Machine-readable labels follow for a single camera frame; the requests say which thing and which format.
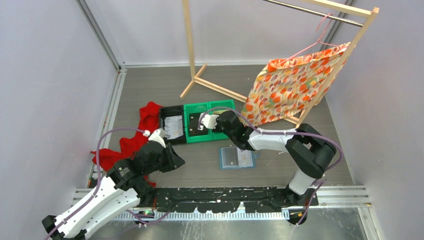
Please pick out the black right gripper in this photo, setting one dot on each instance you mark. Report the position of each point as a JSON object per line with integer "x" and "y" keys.
{"x": 218, "y": 128}

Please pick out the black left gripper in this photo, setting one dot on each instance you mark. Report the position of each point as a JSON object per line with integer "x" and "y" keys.
{"x": 174, "y": 160}

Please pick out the dark credit card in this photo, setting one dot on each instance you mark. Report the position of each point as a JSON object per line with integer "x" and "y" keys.
{"x": 229, "y": 157}

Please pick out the blue card holder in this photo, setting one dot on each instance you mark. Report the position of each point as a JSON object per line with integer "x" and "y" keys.
{"x": 256, "y": 154}

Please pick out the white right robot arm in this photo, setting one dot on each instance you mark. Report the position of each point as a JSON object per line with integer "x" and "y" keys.
{"x": 311, "y": 151}

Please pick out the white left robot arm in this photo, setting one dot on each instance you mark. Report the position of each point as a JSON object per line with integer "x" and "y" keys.
{"x": 123, "y": 187}

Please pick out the green bin with gold cards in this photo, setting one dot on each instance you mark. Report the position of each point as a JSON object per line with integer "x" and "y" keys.
{"x": 215, "y": 104}

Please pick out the white cards in black bin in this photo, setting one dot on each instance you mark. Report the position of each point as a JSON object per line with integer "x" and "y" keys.
{"x": 173, "y": 126}

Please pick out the dark cards stack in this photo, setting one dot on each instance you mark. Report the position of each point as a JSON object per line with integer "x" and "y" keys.
{"x": 193, "y": 126}

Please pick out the green bin with dark cards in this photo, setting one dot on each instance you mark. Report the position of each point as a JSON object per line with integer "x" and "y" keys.
{"x": 194, "y": 108}

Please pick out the red cloth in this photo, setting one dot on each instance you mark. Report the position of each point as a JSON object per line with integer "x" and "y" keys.
{"x": 149, "y": 120}

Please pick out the floral orange fabric bag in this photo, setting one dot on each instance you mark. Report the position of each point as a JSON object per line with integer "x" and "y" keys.
{"x": 286, "y": 86}

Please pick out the wooden clothes rack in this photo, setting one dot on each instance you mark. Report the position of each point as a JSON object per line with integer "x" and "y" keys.
{"x": 250, "y": 32}

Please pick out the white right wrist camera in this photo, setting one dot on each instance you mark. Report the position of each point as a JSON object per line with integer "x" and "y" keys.
{"x": 207, "y": 121}

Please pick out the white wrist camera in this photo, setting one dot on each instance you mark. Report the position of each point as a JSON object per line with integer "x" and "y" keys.
{"x": 156, "y": 136}
{"x": 207, "y": 121}

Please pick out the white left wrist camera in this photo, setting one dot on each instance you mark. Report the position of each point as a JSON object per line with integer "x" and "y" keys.
{"x": 156, "y": 136}

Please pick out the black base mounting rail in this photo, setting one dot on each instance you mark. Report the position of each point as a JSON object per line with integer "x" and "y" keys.
{"x": 225, "y": 199}

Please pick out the pink wire hanger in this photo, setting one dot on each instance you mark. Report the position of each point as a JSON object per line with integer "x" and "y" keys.
{"x": 319, "y": 40}

